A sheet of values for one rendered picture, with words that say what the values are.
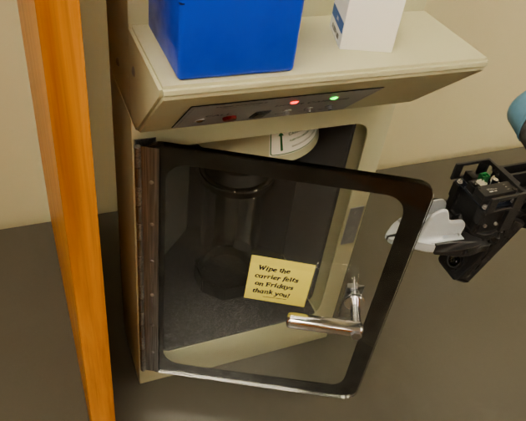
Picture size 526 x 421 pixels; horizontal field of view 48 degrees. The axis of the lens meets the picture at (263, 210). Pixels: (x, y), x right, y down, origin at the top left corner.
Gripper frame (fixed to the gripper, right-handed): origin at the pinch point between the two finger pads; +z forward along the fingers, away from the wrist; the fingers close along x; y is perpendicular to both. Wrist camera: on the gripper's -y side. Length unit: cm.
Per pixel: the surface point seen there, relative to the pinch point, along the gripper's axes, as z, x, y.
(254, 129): 14.6, -11.2, 9.9
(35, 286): 41, -35, -34
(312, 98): 13.0, -2.9, 18.7
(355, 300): 4.5, 2.0, -7.4
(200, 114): 23.4, -4.1, 17.5
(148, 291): 27.1, -9.6, -11.4
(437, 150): -57, -54, -34
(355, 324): 6.4, 5.3, -7.2
